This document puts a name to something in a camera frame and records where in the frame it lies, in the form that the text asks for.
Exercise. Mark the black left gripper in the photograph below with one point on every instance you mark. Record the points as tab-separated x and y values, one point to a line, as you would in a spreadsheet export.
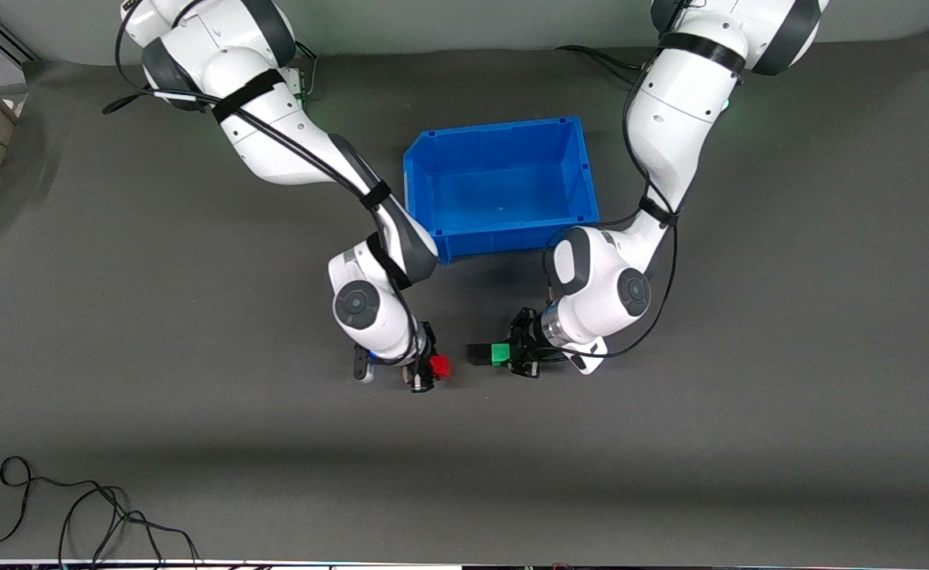
525	346

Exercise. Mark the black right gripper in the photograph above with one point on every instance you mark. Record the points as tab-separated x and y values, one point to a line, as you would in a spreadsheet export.
424	358

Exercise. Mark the red cube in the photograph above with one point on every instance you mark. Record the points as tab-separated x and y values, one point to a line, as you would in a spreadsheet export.
439	366

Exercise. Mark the green cube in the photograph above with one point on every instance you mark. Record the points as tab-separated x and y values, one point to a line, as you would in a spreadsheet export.
500	354

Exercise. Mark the black cube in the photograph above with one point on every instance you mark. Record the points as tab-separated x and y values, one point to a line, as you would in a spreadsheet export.
479	355

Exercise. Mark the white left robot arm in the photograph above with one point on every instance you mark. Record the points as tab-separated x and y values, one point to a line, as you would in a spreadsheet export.
670	119

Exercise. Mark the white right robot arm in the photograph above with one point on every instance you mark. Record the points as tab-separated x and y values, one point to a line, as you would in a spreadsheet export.
274	134

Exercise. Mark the blue plastic bin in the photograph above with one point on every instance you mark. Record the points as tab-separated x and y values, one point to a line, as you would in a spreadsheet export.
504	190

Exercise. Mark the small metal mounting bracket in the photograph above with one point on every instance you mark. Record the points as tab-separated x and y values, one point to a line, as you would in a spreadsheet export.
298	83

